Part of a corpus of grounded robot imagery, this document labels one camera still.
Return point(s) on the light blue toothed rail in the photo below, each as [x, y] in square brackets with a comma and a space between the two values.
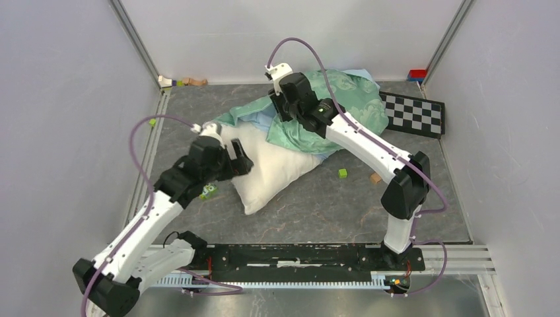
[184, 280]

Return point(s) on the red blue block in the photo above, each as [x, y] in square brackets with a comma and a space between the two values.
[417, 75]

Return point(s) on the black white checkerboard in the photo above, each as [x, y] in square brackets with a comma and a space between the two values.
[414, 116]

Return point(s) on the white beige corner toy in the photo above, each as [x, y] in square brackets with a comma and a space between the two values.
[164, 82]

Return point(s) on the small wooden cube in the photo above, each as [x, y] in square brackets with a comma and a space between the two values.
[375, 178]

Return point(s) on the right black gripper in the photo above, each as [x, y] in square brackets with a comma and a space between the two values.
[277, 100]

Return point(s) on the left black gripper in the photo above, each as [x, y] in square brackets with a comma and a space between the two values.
[241, 165]

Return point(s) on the green toy block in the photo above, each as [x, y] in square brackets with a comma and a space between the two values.
[208, 191]

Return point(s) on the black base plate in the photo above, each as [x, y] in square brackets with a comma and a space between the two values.
[349, 262]

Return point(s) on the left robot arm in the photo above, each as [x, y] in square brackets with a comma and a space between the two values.
[114, 279]

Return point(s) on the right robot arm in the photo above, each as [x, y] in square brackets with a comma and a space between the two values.
[405, 175]

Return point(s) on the wooden toy figure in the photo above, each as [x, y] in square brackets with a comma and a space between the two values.
[187, 81]

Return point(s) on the light blue pillowcase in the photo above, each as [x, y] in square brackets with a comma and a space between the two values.
[356, 93]

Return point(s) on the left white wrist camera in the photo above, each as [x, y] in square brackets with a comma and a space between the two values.
[209, 129]

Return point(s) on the white pillow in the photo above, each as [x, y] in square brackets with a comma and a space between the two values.
[274, 167]

